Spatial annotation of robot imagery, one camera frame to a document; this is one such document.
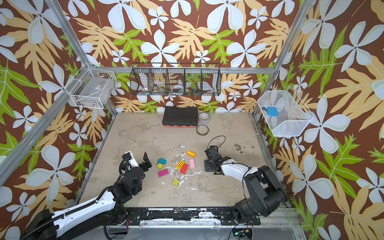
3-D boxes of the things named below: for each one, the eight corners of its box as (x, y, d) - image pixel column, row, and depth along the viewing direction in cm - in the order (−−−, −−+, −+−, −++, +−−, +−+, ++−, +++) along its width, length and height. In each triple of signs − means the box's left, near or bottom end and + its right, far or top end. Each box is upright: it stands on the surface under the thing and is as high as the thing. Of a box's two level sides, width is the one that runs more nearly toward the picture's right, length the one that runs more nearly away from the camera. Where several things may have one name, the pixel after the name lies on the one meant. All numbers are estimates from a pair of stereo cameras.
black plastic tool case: (162, 128, 112) (161, 124, 108) (165, 110, 124) (165, 105, 120) (197, 128, 112) (198, 124, 108) (197, 110, 124) (197, 105, 121)
